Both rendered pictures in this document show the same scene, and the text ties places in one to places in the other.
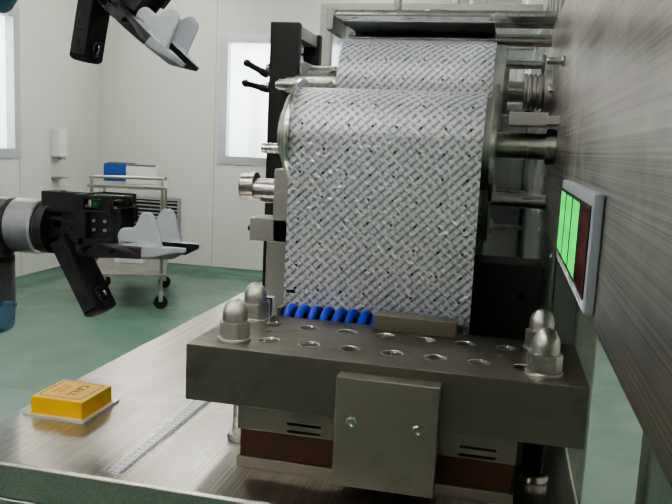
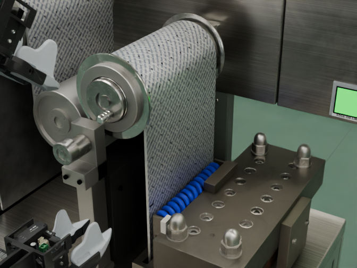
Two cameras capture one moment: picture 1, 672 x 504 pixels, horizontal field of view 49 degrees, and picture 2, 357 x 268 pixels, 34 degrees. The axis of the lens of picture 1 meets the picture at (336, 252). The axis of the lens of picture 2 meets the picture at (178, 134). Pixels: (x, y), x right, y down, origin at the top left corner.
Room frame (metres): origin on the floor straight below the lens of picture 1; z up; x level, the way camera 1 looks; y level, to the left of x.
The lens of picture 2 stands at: (0.61, 0.83, 1.64)
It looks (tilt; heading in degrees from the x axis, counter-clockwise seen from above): 28 degrees down; 289
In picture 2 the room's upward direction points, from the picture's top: straight up
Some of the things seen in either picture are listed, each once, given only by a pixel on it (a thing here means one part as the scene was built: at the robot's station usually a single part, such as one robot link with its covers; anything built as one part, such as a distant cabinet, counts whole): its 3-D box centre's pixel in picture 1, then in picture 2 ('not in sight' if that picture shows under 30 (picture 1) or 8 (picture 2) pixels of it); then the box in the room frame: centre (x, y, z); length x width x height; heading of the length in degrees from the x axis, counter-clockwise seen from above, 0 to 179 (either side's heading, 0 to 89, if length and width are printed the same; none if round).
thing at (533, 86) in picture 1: (526, 92); not in sight; (1.17, -0.28, 1.34); 0.07 x 0.07 x 0.07; 77
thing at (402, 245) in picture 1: (377, 252); (182, 149); (0.91, -0.05, 1.11); 0.23 x 0.01 x 0.18; 77
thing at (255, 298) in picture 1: (255, 300); (177, 225); (0.87, 0.09, 1.05); 0.04 x 0.04 x 0.04
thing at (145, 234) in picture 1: (149, 235); (93, 239); (0.94, 0.24, 1.12); 0.09 x 0.03 x 0.06; 68
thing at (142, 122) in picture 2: (301, 136); (112, 97); (0.99, 0.05, 1.25); 0.15 x 0.01 x 0.15; 167
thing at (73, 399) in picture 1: (72, 399); not in sight; (0.89, 0.32, 0.91); 0.07 x 0.07 x 0.02; 77
